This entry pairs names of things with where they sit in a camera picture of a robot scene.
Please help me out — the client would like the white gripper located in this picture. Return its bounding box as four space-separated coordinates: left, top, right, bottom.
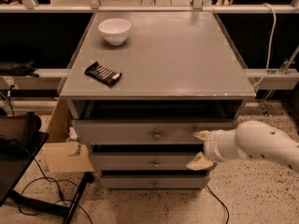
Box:
186 130 239 171

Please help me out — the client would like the grey top drawer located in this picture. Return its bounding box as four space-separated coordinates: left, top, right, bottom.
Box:
73 100 241 145

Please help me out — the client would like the grey drawer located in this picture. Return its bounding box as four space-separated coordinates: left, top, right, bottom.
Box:
73 100 241 145
89 144 203 171
100 170 209 189

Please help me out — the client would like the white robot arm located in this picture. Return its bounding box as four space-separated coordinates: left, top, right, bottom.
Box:
186 120 299 173

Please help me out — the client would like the grey drawer cabinet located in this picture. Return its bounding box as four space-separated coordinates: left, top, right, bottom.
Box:
61 11 255 189

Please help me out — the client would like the grey bottom drawer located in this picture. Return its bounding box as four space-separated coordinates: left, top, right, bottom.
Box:
100 170 209 189

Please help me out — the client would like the grey middle drawer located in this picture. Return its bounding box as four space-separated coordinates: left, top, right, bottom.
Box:
89 144 203 171

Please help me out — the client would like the black snack bar wrapper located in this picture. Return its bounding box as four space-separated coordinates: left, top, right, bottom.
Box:
84 62 122 87

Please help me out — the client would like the cardboard box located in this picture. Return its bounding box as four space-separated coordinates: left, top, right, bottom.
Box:
43 99 94 173

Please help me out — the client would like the white bowl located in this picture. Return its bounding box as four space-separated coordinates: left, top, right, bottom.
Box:
98 19 131 46

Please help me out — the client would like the brown bag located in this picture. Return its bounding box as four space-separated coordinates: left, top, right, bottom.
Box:
0 112 41 147

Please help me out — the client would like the black side table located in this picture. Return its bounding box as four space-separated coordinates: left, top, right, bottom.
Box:
0 131 50 207

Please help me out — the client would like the metal rail frame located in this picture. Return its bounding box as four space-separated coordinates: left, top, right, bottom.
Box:
0 0 299 117

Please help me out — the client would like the white cable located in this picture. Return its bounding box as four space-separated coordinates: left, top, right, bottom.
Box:
251 3 278 89

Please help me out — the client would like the black floor cable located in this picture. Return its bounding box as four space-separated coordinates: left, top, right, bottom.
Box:
17 158 94 224

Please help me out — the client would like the black cloth on rail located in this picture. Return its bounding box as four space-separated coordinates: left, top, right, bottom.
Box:
0 62 39 77

